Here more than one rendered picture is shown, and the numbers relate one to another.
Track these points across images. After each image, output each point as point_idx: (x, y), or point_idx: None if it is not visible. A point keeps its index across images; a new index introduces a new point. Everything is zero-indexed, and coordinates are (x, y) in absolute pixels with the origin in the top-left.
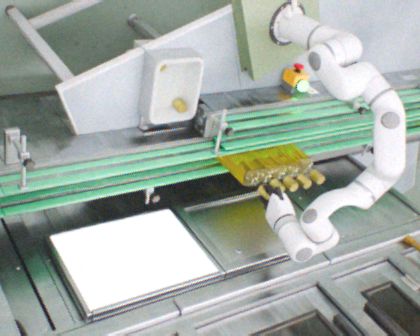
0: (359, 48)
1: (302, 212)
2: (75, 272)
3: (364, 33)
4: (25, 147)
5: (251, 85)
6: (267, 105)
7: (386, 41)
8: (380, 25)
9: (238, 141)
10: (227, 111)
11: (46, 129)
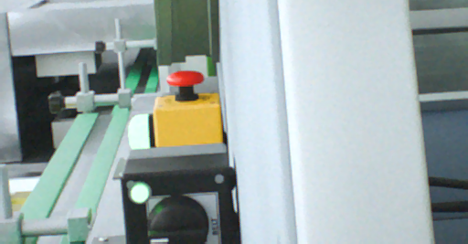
0: None
1: None
2: (34, 180)
3: (228, 23)
4: (116, 34)
5: (223, 118)
6: (123, 132)
7: (242, 133)
8: None
9: None
10: (132, 107)
11: None
